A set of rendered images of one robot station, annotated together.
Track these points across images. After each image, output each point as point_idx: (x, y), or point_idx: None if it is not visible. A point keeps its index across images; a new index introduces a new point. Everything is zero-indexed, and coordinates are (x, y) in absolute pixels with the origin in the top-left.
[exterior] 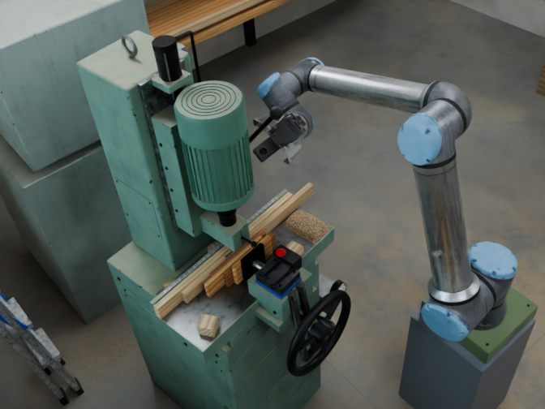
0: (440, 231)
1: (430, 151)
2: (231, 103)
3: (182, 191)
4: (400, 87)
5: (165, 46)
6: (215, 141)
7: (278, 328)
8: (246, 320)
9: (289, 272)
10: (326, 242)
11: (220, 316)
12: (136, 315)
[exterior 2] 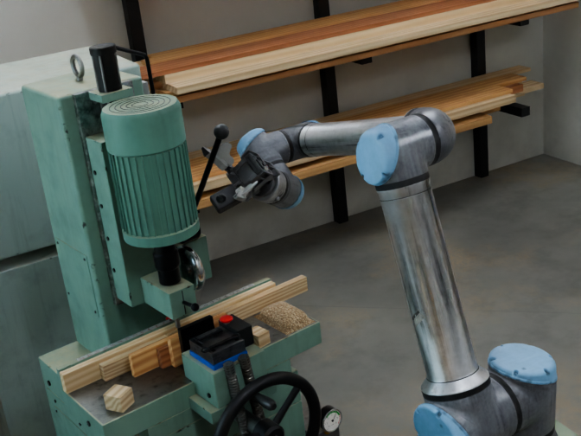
0: (417, 283)
1: (384, 160)
2: (161, 105)
3: (116, 234)
4: (383, 121)
5: (100, 48)
6: (137, 144)
7: (211, 416)
8: (174, 407)
9: (231, 338)
10: (307, 339)
11: (139, 394)
12: None
